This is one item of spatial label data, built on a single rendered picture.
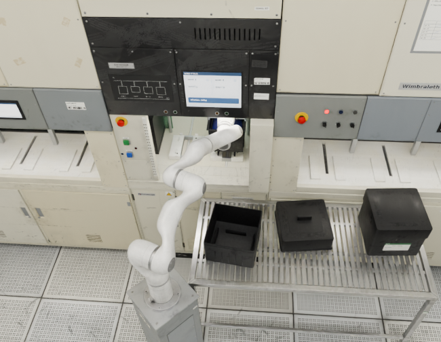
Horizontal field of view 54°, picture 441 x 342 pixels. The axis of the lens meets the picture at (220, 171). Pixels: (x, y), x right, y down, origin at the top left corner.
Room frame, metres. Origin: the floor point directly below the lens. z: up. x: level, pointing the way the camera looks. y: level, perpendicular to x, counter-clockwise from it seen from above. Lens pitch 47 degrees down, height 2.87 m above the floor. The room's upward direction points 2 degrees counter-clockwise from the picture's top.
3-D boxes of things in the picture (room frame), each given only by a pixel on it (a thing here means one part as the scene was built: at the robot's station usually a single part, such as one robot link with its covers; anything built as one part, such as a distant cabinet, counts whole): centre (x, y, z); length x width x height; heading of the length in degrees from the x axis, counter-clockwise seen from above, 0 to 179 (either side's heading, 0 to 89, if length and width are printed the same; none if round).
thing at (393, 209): (1.41, -0.94, 0.89); 0.29 x 0.29 x 0.25; 87
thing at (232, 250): (1.40, -0.06, 0.85); 0.28 x 0.28 x 0.17; 76
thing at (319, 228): (1.48, -0.47, 0.83); 0.29 x 0.29 x 0.13; 1
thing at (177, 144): (2.09, 0.21, 0.89); 0.22 x 0.21 x 0.04; 174
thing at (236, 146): (2.06, -0.05, 1.08); 0.24 x 0.20 x 0.32; 84
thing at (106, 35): (2.20, 0.10, 0.98); 0.95 x 0.88 x 1.95; 174
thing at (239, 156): (2.06, -0.05, 0.89); 0.22 x 0.21 x 0.04; 174
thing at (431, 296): (1.39, -0.48, 0.38); 1.30 x 0.60 x 0.76; 84
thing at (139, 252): (1.12, 0.36, 1.07); 0.19 x 0.12 x 0.24; 63
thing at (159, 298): (1.10, 0.34, 0.85); 0.19 x 0.19 x 0.18
